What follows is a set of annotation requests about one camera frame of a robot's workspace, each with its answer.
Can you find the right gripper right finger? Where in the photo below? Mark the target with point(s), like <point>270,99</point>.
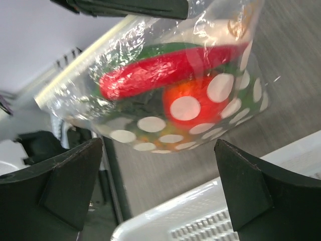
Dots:
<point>267,202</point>

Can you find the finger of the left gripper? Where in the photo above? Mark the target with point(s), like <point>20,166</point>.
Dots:
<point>170,9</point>

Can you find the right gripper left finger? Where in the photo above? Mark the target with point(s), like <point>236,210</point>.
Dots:
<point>50,200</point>

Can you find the red fake chili pepper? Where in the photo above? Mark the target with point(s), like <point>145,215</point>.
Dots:
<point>165,69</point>

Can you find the polka dot zip bag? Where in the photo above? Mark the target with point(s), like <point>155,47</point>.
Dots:
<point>209,23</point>

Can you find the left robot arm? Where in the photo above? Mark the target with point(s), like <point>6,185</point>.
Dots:
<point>37,148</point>

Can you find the green fake cucumber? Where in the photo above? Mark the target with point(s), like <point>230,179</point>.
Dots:
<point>163,48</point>

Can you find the red fake tomato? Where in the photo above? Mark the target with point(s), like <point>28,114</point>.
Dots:
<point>197,101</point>

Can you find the white plastic basket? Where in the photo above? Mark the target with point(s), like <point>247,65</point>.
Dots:
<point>202,213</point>

